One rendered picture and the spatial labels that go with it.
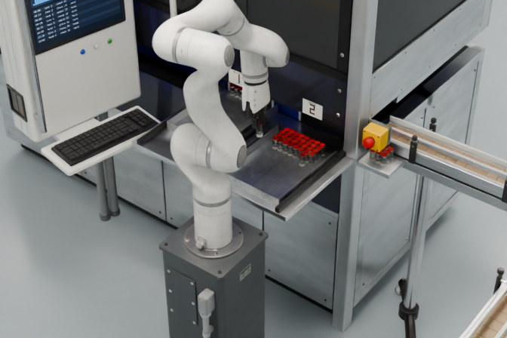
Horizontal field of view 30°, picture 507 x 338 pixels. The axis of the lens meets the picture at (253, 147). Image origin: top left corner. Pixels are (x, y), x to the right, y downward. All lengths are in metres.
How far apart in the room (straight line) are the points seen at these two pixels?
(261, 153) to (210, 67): 0.92
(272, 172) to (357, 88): 0.42
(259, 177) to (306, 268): 0.70
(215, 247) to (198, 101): 0.57
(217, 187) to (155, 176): 1.35
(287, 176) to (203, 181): 0.49
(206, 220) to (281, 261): 1.04
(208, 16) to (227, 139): 0.37
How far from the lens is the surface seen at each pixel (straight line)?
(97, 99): 3.72
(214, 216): 2.92
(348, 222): 3.55
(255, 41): 2.83
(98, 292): 4.16
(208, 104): 2.64
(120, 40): 3.67
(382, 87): 3.34
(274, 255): 3.94
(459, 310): 4.12
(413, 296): 3.83
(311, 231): 3.71
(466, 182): 3.31
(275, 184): 3.24
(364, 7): 3.05
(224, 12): 2.61
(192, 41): 2.52
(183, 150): 2.81
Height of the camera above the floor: 2.90
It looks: 36 degrees down
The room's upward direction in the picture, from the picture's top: straight up
